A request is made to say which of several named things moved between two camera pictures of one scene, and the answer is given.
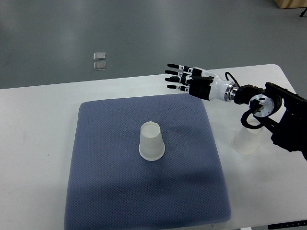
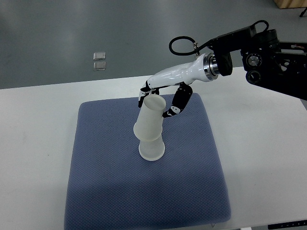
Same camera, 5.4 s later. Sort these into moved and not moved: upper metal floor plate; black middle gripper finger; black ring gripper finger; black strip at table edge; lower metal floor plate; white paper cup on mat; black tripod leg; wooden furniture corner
Moved: black ring gripper finger; black middle gripper finger
Not moved: white paper cup on mat; upper metal floor plate; black strip at table edge; lower metal floor plate; black tripod leg; wooden furniture corner
